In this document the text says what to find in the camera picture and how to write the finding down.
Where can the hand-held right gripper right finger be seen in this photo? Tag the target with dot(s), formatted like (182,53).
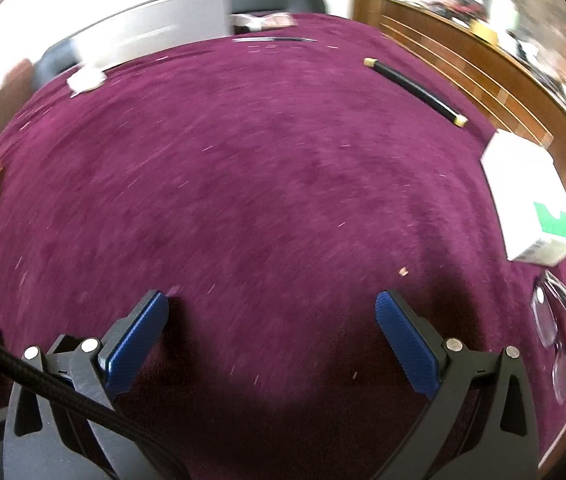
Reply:
(405,340)

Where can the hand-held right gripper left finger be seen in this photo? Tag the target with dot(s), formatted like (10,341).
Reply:
(138,340)

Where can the clear eyeglasses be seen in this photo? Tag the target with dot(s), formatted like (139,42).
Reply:
(545,320)

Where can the white box green print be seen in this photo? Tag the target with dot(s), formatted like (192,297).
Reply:
(523,195)

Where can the purple velvet tablecloth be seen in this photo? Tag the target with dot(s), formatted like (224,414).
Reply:
(263,185)

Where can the black marker yellow caps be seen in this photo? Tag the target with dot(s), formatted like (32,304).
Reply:
(415,87)

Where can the white crumpled tissue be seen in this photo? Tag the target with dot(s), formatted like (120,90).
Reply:
(85,80)

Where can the black leather sofa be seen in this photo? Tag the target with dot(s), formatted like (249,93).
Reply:
(53,60)

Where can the wooden shelf cabinet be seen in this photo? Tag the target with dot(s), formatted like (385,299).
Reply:
(463,60)

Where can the grey shoe box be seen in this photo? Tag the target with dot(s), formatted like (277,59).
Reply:
(163,25)

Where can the thin dark pen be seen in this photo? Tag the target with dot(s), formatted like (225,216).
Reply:
(273,39)

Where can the clear plastic packet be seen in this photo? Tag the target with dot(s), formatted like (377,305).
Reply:
(278,20)

